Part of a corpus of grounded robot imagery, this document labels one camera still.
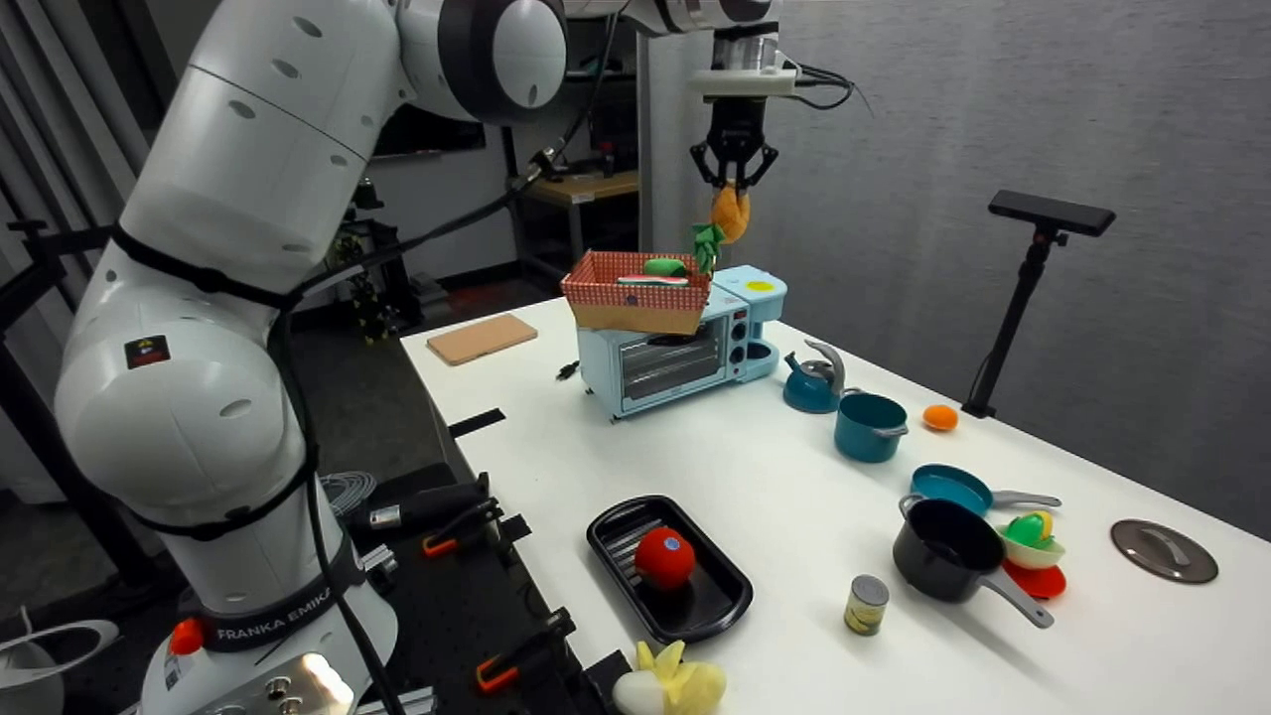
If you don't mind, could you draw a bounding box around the yellow plush toy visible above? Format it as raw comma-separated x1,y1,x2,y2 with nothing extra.
613,640,728,715

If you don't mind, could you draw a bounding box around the pink cardboard box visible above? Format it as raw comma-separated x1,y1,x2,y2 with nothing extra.
560,251,712,336

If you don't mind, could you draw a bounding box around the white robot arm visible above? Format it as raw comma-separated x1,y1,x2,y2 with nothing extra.
51,0,778,715

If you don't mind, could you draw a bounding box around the teal toy pot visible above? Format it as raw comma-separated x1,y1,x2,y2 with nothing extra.
835,391,906,465

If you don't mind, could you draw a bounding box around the red toy tomato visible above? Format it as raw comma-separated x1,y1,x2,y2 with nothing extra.
634,525,699,594

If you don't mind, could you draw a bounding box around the orange black clamp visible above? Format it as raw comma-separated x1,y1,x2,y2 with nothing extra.
415,477,528,561
474,610,574,701

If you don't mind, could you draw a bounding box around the black camera stand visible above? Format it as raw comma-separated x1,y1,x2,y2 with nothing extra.
959,193,1117,416

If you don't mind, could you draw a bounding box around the orange black clamp rear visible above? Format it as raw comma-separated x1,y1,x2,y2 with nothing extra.
415,477,528,561

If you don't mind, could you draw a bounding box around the tan cutting board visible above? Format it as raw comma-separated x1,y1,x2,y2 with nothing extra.
429,313,534,367

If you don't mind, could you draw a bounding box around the blue toy kettle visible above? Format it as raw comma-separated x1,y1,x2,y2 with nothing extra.
781,341,847,412

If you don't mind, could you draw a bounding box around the yellow pineapple plushie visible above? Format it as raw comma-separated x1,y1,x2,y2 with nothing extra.
692,189,752,275

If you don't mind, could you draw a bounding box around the small orange fruit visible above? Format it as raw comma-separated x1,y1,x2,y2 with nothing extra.
921,403,959,434

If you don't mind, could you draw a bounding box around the light blue toy oven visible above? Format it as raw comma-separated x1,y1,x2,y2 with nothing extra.
574,267,787,416

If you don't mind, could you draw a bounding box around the orange black clamp front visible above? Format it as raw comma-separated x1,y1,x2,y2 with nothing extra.
474,610,574,701

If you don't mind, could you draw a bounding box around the black saucepan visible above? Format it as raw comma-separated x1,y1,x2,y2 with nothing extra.
892,498,1053,629

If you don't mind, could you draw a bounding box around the green and red toy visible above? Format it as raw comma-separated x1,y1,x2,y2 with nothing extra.
1000,513,1069,599

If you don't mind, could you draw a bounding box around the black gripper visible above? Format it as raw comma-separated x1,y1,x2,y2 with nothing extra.
692,95,778,193

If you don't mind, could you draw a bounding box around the black rectangular tray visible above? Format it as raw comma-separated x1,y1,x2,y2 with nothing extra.
589,498,753,645

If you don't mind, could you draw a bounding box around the teal toy frying pan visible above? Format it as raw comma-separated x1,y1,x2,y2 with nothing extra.
897,465,1057,518

